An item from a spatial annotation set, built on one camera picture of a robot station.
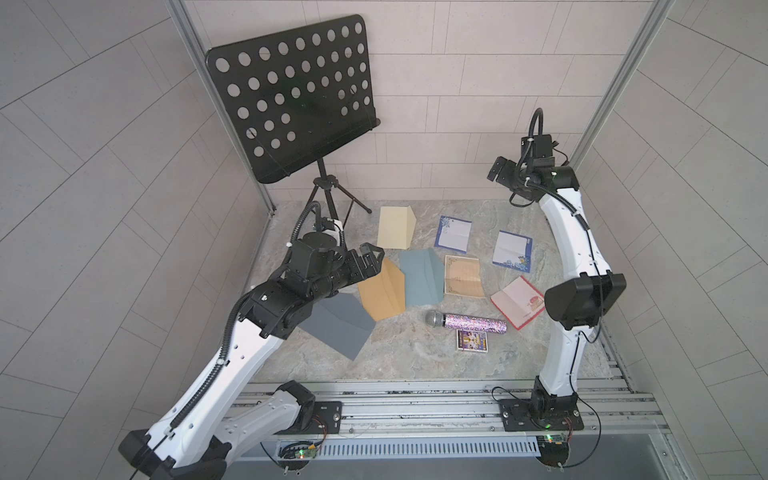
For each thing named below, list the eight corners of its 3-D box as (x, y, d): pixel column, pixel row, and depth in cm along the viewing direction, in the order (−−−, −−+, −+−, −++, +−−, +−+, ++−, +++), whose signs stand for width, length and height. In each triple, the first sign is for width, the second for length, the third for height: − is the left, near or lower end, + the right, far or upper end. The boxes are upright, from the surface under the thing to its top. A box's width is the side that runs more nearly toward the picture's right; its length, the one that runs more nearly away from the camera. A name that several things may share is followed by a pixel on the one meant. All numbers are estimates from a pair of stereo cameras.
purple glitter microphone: (424, 327, 88) (425, 322, 84) (425, 315, 90) (426, 309, 87) (503, 337, 86) (507, 332, 83) (502, 324, 88) (506, 319, 85)
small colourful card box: (456, 350, 84) (458, 347, 82) (456, 331, 87) (457, 327, 85) (486, 353, 83) (488, 350, 81) (484, 333, 87) (486, 330, 85)
